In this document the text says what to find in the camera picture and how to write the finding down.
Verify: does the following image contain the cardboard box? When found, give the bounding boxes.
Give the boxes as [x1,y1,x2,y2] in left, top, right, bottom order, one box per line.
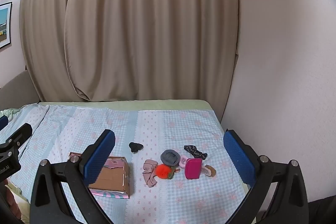
[69,152,131,199]

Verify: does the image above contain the black patterned cloth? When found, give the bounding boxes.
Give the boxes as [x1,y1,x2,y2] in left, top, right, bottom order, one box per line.
[183,145,208,160]

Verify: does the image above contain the pale green bed sheet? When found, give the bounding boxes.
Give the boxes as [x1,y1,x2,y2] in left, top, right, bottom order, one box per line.
[0,99,214,224]

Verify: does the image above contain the light blue patterned blanket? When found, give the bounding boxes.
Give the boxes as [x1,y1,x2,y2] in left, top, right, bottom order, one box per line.
[0,102,250,224]

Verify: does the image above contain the magenta cloth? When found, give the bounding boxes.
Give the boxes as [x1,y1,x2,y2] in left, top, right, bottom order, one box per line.
[184,158,203,180]

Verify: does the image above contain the framed wall picture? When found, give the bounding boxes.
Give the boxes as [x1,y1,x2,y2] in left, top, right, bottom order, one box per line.
[0,2,13,49]

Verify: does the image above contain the person's left hand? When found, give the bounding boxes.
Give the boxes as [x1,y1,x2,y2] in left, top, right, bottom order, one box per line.
[4,179,22,220]

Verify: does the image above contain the grey sock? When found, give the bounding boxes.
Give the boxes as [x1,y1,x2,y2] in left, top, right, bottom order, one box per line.
[161,150,181,166]

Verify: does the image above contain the orange pom-pom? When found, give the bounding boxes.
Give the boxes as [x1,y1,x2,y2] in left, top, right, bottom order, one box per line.
[155,164,181,179]

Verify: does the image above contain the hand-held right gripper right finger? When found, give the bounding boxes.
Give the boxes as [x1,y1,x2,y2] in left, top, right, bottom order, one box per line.
[223,129,310,224]

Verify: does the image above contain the dusty pink printed cloth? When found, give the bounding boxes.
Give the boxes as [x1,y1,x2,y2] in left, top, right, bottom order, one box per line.
[142,159,159,187]

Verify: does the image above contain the beige pleated curtain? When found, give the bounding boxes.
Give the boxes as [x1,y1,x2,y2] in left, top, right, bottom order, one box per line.
[20,0,240,103]

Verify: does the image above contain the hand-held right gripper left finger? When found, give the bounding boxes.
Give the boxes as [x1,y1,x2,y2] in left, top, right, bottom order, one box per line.
[29,130,116,224]

